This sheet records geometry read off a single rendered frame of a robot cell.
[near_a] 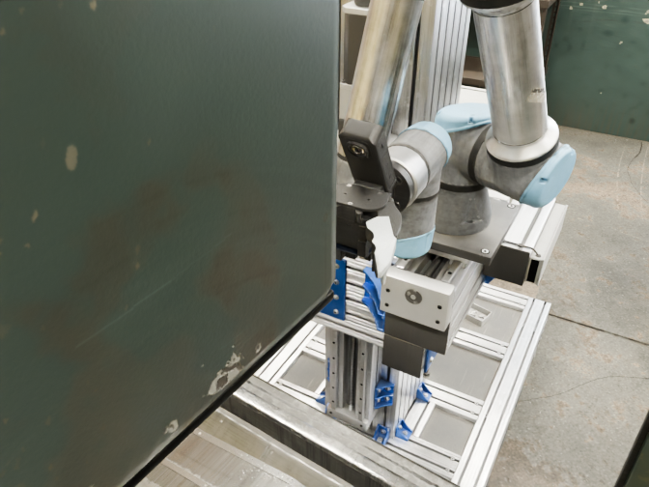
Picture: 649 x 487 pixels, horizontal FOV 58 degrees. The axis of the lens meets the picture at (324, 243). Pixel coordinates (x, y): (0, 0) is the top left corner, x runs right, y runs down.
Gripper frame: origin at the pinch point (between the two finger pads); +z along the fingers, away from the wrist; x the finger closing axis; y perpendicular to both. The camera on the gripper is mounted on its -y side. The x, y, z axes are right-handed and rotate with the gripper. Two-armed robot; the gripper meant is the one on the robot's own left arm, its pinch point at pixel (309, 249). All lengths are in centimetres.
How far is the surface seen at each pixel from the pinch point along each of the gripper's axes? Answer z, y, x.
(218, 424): -25, 78, 40
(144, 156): 31.6, -26.7, -13.1
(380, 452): -27, 65, 1
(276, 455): -25, 78, 24
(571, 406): -138, 145, -34
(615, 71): -422, 99, -7
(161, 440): 33.2, -15.8, -13.0
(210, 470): -12, 72, 32
